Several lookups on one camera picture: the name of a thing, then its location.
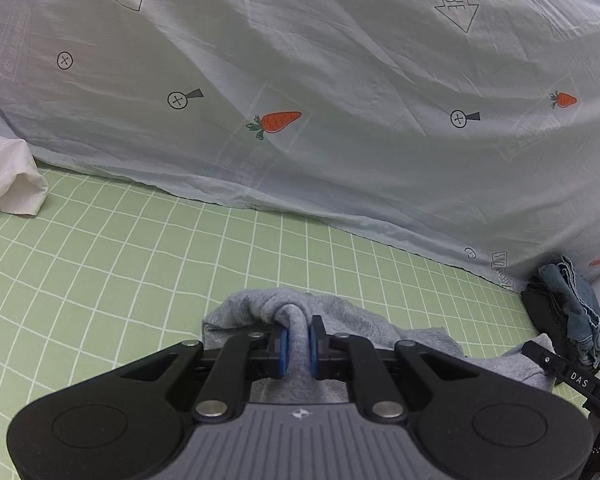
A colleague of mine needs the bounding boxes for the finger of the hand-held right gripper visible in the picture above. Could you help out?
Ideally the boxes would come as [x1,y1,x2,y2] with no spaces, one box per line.
[522,339,564,376]

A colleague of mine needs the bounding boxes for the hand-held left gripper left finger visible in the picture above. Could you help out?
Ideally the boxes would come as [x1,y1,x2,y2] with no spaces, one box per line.
[107,326,292,422]

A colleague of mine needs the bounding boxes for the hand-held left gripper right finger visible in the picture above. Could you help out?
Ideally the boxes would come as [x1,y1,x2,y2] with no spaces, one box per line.
[307,315,492,422]

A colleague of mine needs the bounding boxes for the grey zip hoodie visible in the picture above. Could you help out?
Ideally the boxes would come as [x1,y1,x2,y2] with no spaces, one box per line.
[201,287,556,406]

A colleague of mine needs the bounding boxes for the folded black garment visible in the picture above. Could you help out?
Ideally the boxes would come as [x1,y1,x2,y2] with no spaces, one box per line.
[521,280,581,361]

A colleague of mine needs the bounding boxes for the folded blue jeans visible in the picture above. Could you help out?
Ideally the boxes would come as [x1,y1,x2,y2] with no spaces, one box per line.
[537,255,600,366]

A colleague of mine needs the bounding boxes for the green grid mat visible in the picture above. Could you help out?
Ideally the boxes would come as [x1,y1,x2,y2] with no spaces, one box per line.
[0,167,588,441]

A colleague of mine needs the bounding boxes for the carrot printed sheet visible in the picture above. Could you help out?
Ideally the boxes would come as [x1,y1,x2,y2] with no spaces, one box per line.
[0,0,600,293]

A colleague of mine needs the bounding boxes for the white garment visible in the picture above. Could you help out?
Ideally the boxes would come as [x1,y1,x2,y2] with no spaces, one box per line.
[0,136,50,218]

